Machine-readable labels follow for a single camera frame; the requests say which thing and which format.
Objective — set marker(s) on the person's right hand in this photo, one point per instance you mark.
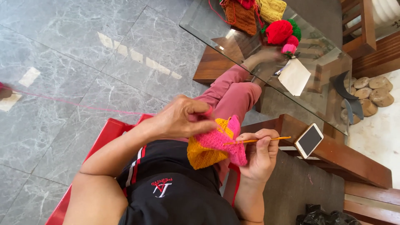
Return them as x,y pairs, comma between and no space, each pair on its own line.
259,162

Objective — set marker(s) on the person's left hand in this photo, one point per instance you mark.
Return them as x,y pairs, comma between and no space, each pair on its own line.
175,120

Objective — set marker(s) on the orange crochet hook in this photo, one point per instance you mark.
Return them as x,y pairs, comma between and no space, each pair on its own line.
276,138

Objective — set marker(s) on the pink and orange crochet piece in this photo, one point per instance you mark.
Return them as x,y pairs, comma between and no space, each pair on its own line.
215,143

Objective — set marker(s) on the pink yarn strand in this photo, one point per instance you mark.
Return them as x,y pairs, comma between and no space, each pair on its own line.
78,104

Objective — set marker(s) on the grey sofa cushion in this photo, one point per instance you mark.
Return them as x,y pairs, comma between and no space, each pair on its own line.
297,187

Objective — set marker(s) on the white smartphone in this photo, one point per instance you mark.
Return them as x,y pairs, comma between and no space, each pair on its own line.
309,140

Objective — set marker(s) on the person's pink trousers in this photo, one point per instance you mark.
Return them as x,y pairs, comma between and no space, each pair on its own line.
232,93

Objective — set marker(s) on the wooden table base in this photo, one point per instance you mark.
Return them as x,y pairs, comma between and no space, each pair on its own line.
212,67

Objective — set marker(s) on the person's black shirt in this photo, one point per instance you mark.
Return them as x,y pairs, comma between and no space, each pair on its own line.
168,187

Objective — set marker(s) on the red plastic chair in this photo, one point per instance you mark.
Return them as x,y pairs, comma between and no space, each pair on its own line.
106,134

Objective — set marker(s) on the black plastic bag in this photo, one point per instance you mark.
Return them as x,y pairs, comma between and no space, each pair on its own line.
325,217

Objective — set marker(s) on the white paper sheet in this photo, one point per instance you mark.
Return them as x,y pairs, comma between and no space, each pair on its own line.
294,76

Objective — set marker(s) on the glass table top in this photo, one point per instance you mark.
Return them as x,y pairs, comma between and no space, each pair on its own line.
200,28

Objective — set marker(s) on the blue pen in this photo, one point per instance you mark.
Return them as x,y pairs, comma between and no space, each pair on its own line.
282,69

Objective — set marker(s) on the small light pink yarn ball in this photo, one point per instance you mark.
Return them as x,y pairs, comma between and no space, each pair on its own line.
288,49

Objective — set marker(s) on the red yarn strand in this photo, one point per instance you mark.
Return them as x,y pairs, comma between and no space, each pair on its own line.
216,10

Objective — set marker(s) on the brown crochet piece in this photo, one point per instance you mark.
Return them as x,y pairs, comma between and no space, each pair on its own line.
242,18

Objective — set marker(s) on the small dark pink yarn ball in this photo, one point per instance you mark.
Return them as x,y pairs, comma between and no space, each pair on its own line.
293,40

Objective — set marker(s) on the red yarn ball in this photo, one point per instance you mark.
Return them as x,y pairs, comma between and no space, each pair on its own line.
278,31

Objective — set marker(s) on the red crochet piece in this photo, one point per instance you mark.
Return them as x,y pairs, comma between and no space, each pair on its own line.
246,3

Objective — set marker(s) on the pile of round stones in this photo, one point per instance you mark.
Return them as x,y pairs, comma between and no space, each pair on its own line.
378,93

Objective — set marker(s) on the green yarn ball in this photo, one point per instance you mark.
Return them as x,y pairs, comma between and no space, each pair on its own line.
295,28

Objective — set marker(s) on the yellow crochet piece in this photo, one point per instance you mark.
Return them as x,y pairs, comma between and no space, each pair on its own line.
272,10

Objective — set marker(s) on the wooden armchair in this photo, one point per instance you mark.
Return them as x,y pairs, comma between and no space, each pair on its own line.
362,34

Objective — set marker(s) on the white ribbed cushion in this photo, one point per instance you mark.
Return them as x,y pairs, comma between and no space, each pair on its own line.
386,9

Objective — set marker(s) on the wooden sofa frame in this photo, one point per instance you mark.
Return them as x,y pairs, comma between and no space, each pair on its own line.
337,156

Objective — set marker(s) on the black curved table bracket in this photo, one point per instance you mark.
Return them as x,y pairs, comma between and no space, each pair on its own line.
355,109
342,89

